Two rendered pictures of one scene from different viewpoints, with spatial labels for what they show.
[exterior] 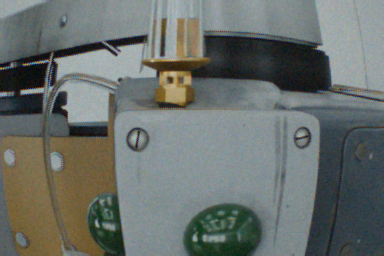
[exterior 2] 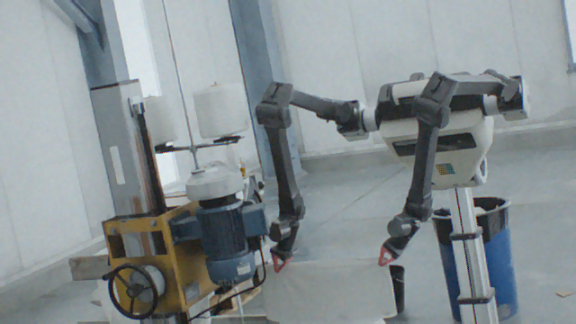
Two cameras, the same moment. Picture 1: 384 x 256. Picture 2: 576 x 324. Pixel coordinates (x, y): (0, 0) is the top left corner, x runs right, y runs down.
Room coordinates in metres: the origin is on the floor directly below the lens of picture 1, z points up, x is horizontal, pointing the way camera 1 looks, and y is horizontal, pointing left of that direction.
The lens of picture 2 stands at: (3.13, 1.78, 1.79)
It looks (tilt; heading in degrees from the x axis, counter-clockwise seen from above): 8 degrees down; 211
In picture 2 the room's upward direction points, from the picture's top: 11 degrees counter-clockwise
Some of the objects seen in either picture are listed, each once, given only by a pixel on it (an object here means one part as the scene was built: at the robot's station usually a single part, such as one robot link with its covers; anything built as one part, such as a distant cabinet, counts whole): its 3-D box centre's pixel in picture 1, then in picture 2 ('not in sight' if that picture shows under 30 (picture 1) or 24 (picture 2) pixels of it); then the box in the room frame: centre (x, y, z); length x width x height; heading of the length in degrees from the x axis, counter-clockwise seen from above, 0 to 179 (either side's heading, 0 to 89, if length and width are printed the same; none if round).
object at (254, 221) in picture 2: not in sight; (256, 223); (0.85, 0.28, 1.25); 0.10 x 0.08 x 0.12; 29
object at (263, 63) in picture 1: (266, 63); not in sight; (0.59, -0.04, 1.35); 0.09 x 0.09 x 0.03
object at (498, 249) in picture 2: not in sight; (477, 259); (-1.71, 0.06, 0.32); 0.51 x 0.48 x 0.65; 4
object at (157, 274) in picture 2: not in sight; (146, 283); (1.08, -0.02, 1.14); 0.11 x 0.06 x 0.11; 94
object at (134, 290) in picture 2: not in sight; (132, 292); (1.15, -0.02, 1.13); 0.18 x 0.11 x 0.18; 94
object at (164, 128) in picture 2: not in sight; (155, 121); (0.78, -0.09, 1.61); 0.15 x 0.14 x 0.17; 94
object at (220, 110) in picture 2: not in sight; (220, 111); (0.76, 0.17, 1.61); 0.17 x 0.17 x 0.17
